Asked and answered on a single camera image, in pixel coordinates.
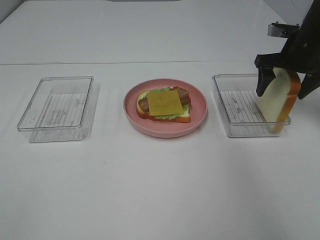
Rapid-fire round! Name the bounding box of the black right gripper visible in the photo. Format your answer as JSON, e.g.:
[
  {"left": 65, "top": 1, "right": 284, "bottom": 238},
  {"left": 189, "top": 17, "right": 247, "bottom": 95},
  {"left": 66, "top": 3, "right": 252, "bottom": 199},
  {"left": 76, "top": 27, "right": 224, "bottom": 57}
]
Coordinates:
[{"left": 254, "top": 0, "right": 320, "bottom": 100}]

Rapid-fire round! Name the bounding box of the bread slice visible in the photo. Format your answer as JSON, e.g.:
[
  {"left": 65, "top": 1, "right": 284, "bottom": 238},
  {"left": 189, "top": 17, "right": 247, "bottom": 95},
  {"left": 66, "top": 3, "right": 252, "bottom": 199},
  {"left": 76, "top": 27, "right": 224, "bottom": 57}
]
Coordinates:
[
  {"left": 136, "top": 90, "right": 191, "bottom": 123},
  {"left": 256, "top": 67, "right": 301, "bottom": 134}
]

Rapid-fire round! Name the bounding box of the bacon strip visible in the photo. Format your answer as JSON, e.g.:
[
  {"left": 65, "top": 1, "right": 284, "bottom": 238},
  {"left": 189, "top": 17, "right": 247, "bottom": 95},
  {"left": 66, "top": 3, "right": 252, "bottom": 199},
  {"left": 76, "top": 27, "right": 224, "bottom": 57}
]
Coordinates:
[
  {"left": 137, "top": 96, "right": 192, "bottom": 112},
  {"left": 170, "top": 86, "right": 189, "bottom": 99}
]

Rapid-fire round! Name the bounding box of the green lettuce leaf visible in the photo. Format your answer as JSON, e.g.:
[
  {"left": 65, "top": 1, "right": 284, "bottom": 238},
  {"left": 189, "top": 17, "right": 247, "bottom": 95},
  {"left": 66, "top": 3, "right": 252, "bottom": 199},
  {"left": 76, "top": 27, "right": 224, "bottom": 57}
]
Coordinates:
[{"left": 136, "top": 86, "right": 191, "bottom": 123}]

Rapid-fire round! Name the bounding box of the yellow cheese slice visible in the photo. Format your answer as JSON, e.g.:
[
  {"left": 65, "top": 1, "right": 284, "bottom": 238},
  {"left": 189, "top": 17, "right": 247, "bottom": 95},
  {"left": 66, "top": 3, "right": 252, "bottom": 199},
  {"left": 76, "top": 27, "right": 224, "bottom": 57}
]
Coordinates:
[{"left": 146, "top": 90, "right": 184, "bottom": 116}]

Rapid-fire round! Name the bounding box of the right clear plastic tray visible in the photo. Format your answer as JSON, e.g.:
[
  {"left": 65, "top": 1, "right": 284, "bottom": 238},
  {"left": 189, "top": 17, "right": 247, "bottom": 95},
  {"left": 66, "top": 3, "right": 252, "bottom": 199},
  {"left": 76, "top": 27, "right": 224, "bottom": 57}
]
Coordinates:
[{"left": 212, "top": 73, "right": 291, "bottom": 138}]

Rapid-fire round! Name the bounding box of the clear plastic tray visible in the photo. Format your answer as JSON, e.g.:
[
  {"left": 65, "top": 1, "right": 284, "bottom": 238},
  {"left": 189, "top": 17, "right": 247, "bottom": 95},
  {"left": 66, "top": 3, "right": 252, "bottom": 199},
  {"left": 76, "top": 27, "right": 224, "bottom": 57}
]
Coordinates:
[
  {"left": 212, "top": 73, "right": 291, "bottom": 138},
  {"left": 17, "top": 76, "right": 99, "bottom": 143}
]

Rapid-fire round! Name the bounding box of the pink round plate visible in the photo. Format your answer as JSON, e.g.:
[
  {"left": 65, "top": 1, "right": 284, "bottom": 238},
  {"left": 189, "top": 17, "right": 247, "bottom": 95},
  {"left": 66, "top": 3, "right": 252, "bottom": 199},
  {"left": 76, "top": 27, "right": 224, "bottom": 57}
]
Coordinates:
[{"left": 123, "top": 78, "right": 208, "bottom": 138}]

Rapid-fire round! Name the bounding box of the left clear plastic tray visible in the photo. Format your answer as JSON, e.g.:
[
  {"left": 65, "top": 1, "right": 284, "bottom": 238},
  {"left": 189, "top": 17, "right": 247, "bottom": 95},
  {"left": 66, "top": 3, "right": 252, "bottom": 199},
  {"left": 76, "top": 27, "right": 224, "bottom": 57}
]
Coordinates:
[{"left": 17, "top": 76, "right": 99, "bottom": 143}]

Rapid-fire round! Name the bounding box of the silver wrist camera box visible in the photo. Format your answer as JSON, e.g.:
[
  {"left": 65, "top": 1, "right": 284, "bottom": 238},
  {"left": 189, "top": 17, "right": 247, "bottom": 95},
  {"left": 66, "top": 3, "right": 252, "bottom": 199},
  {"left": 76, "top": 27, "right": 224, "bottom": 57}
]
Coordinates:
[{"left": 267, "top": 21, "right": 300, "bottom": 38}]

